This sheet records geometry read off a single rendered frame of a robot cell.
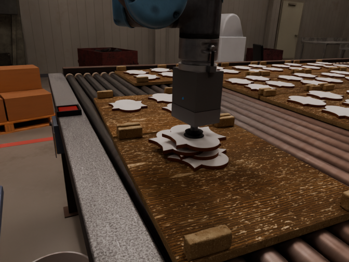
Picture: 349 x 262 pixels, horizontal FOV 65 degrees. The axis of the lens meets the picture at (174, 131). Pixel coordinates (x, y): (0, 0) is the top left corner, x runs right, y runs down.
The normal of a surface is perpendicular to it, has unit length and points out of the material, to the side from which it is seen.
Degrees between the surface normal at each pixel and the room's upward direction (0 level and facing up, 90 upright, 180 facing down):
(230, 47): 90
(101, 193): 0
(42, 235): 0
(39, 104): 90
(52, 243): 0
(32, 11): 90
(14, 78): 90
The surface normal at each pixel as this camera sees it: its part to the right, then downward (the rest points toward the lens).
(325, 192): 0.03, -0.93
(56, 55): 0.47, 0.33
